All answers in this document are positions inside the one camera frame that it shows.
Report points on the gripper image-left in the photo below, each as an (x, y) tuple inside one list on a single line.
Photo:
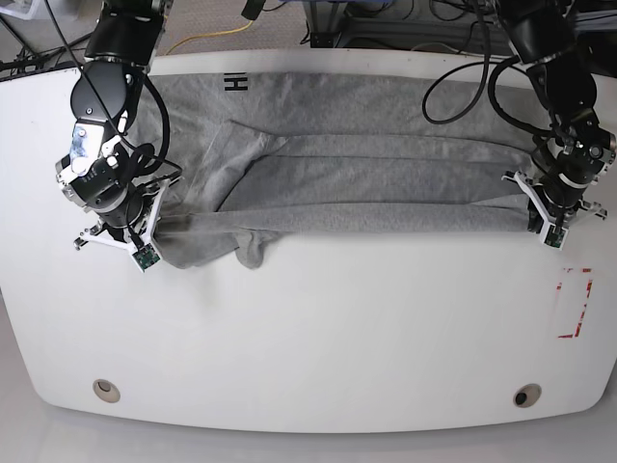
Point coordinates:
[(127, 223)]

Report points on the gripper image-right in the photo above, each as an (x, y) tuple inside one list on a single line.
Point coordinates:
[(547, 203)]

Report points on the grey T-shirt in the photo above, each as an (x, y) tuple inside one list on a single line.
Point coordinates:
[(313, 152)]

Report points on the red tape rectangle marking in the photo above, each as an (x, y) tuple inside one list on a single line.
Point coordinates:
[(572, 297)]

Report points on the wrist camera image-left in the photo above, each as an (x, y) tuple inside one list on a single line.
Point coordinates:
[(145, 257)]

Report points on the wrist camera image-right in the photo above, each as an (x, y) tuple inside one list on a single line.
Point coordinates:
[(554, 236)]

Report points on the left table cable grommet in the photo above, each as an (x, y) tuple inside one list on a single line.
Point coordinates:
[(106, 391)]

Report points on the table cable grommet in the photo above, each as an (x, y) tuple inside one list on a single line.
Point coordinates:
[(106, 391), (527, 395)]

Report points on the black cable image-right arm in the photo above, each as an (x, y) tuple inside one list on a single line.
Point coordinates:
[(445, 101)]

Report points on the right table cable grommet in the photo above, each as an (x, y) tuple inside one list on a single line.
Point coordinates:
[(527, 395)]

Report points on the aluminium frame base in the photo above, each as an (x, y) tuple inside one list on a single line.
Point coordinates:
[(351, 24)]

